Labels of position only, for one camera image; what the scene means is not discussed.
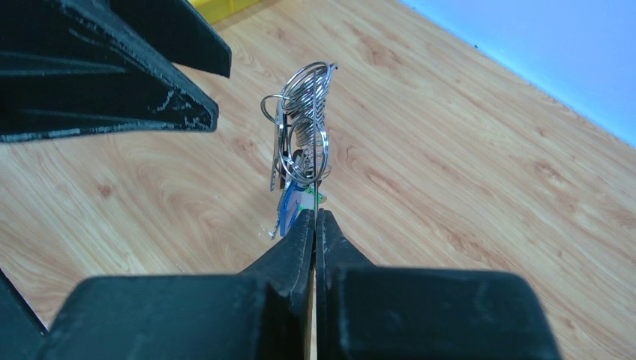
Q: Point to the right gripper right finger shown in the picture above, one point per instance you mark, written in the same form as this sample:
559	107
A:
368	311

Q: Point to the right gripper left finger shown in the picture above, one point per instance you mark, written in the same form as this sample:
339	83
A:
263	312

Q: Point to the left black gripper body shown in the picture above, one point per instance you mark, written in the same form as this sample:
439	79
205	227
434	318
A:
22	332

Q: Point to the yellow plastic fruit tray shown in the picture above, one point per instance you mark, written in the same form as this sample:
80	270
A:
215	10

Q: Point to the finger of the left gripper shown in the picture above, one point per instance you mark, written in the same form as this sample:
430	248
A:
74	68
178	32

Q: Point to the blue key tag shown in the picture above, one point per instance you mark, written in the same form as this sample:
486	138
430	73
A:
290	206

